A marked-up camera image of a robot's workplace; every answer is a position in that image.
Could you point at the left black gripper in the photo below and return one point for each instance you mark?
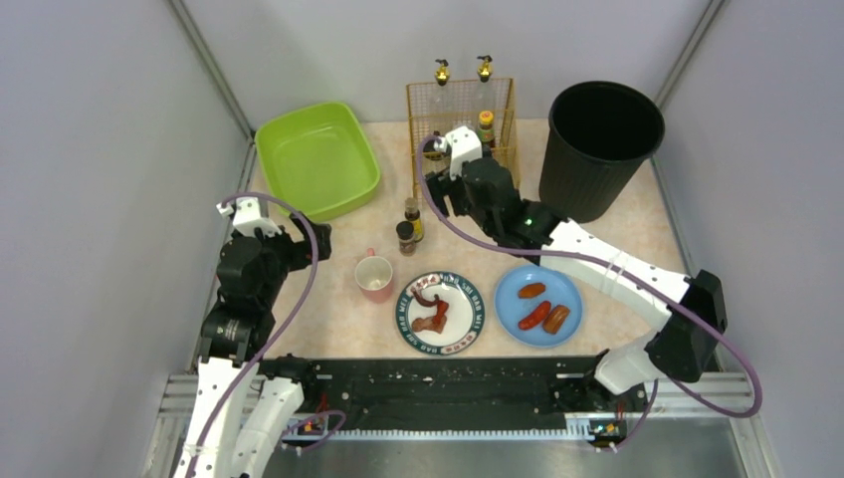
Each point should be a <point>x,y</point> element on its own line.
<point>307,239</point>

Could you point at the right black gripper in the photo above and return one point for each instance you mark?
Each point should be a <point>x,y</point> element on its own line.
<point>440,186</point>

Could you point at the red sauce bottle yellow cap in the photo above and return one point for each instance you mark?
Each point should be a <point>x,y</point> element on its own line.
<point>486,129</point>

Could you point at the dark sauce dispenser bottle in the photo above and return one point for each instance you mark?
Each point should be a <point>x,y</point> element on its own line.
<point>440,100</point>

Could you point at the clear oil dispenser bottle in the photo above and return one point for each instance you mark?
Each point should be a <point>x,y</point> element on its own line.
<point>484,96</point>

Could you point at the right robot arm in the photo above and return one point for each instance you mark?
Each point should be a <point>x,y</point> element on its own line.
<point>681,310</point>

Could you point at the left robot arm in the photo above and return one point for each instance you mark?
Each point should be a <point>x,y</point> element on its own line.
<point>221,441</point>

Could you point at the small spice bottle yellow label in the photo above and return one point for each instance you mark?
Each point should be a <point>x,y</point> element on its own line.
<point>413,215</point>

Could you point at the small dark spice jar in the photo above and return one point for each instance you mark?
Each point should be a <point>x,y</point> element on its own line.
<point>406,238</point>

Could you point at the pink mug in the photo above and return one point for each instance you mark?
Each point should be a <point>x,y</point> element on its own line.
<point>374,276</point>

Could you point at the green plastic basin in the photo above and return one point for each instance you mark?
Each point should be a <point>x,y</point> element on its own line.
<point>319,160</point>

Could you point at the upper sausage piece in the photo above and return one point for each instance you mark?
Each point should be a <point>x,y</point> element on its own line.
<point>532,290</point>

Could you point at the white plate green rim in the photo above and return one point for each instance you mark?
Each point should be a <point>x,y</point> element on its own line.
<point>466,314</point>

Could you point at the meat scrap on plate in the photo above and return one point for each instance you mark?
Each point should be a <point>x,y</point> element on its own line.
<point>435,322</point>

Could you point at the blue plate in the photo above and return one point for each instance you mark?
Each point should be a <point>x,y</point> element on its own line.
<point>559,291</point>

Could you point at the red sausage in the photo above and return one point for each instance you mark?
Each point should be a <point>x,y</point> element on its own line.
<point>535,317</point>

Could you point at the black trash bin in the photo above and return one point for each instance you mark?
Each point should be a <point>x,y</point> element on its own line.
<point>600,133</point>

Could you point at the brown sausage piece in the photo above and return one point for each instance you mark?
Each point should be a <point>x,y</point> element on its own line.
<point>555,319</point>

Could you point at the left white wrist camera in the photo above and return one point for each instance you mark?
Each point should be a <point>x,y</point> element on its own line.
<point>250,217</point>

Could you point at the gold wire rack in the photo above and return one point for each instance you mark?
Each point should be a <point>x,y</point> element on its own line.
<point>425,159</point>

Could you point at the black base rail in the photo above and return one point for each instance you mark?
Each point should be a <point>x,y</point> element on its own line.
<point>458,398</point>

